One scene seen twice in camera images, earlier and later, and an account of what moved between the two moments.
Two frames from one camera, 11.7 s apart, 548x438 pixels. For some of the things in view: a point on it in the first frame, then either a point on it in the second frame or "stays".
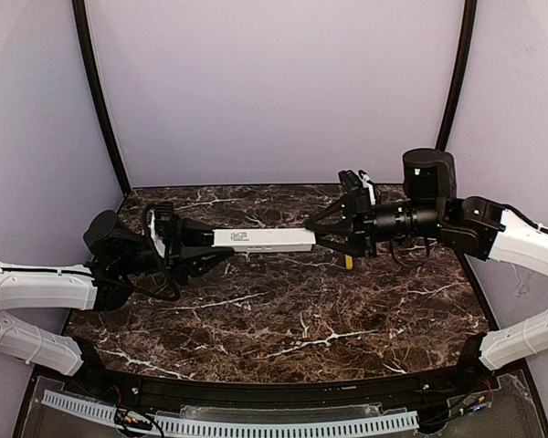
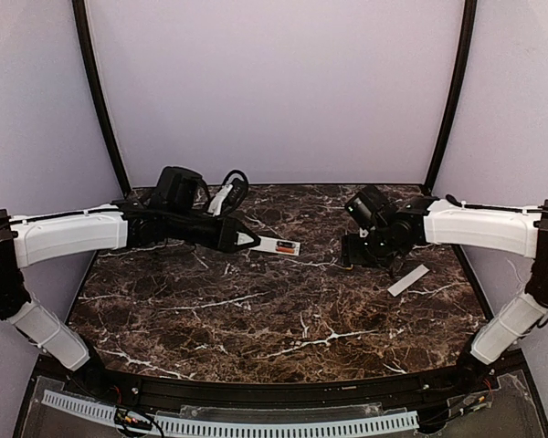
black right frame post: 470,12 stays
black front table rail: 153,391 stays
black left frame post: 87,49 stays
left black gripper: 176,251 → 224,234
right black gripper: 364,224 → 355,251
